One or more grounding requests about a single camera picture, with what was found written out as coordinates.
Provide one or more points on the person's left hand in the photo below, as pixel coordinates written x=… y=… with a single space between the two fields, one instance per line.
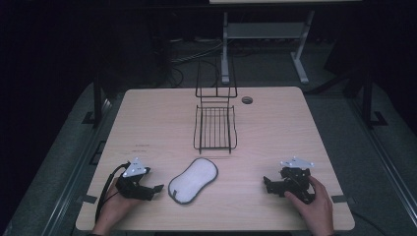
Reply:
x=113 y=209

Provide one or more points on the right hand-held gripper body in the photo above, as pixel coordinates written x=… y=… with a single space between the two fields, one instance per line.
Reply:
x=293 y=182

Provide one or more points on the white metal stand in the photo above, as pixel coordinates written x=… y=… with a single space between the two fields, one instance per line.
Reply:
x=266 y=46

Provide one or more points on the black metal post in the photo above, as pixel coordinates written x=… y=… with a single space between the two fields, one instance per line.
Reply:
x=97 y=100
x=369 y=98

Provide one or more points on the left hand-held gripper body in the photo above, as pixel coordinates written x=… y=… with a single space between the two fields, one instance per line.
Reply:
x=132 y=183

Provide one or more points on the white sponge pad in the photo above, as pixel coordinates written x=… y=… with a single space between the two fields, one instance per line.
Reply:
x=193 y=180

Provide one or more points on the person's right hand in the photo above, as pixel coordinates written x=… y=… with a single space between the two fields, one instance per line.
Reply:
x=313 y=209

